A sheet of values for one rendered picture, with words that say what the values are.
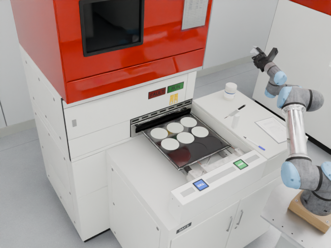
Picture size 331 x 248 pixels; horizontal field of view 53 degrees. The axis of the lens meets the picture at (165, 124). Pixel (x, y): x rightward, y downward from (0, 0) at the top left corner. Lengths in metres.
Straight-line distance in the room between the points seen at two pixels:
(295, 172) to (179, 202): 0.52
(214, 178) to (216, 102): 0.65
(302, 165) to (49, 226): 1.80
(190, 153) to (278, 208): 0.52
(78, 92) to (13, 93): 1.75
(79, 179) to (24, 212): 0.89
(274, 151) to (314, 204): 0.34
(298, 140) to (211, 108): 0.62
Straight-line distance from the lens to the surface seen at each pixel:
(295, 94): 1.77
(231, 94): 2.12
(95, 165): 1.95
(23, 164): 3.13
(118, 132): 1.87
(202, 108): 2.03
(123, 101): 1.77
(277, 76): 2.10
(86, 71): 1.52
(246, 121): 1.99
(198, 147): 1.83
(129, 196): 1.82
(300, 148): 1.64
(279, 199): 1.81
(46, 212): 2.72
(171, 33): 1.68
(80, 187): 2.01
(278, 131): 1.98
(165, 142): 1.84
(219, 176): 1.62
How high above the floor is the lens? 2.10
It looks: 37 degrees down
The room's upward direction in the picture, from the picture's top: 5 degrees clockwise
